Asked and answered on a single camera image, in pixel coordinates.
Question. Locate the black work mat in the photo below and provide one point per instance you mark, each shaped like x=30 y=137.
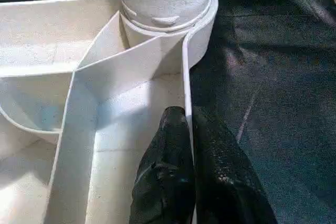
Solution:
x=275 y=103

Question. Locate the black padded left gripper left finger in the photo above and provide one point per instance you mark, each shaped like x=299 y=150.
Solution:
x=166 y=171

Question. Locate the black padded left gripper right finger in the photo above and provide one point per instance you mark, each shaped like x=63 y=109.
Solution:
x=228 y=187

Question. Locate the white plastic table top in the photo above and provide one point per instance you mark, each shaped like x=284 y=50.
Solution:
x=52 y=37

